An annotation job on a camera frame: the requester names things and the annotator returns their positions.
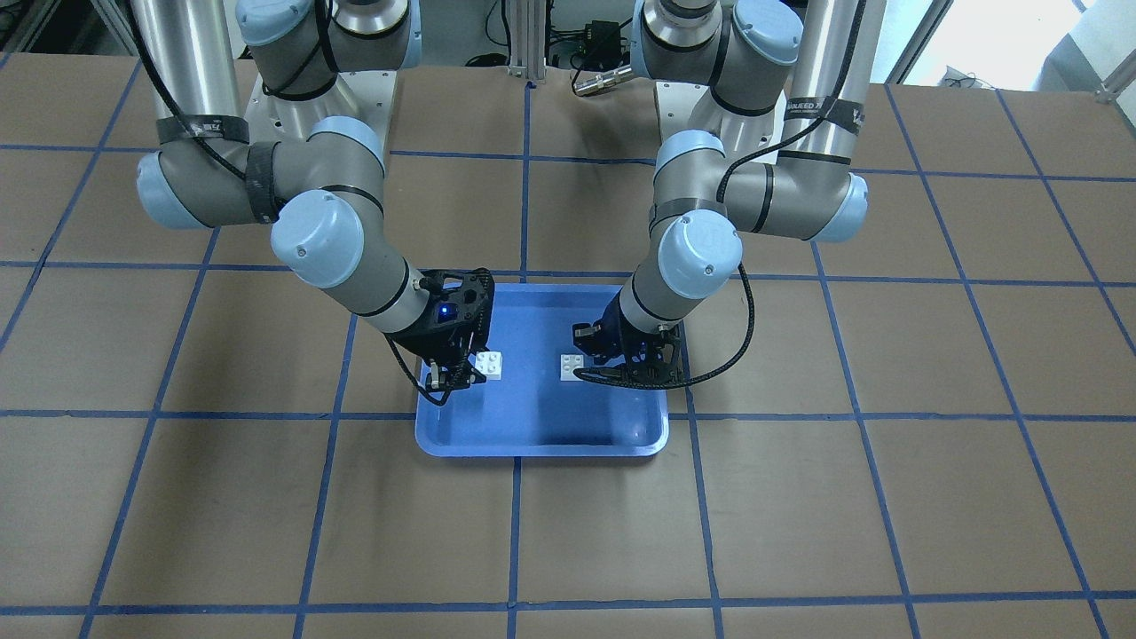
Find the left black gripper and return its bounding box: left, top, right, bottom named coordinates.
left=573, top=297, right=686, bottom=390

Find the aluminium frame post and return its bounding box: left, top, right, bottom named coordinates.
left=501, top=1, right=549, bottom=86

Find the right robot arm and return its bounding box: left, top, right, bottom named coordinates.
left=124, top=1, right=494, bottom=405

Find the white plain block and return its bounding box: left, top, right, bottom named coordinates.
left=559, top=352, right=586, bottom=382

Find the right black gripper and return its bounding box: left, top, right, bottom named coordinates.
left=387, top=268, right=494, bottom=393

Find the blue plastic tray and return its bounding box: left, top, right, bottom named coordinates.
left=414, top=283, right=669, bottom=457

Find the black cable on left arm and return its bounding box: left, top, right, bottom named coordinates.
left=573, top=0, right=866, bottom=391

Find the silver metal cylinder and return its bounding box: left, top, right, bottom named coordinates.
left=573, top=65, right=636, bottom=98

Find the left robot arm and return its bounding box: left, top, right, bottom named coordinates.
left=573, top=1, right=886, bottom=390

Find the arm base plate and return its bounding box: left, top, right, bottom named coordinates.
left=652, top=82, right=826, bottom=206
left=243, top=70, right=398, bottom=177

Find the white block with studs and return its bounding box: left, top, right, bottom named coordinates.
left=474, top=351, right=503, bottom=381

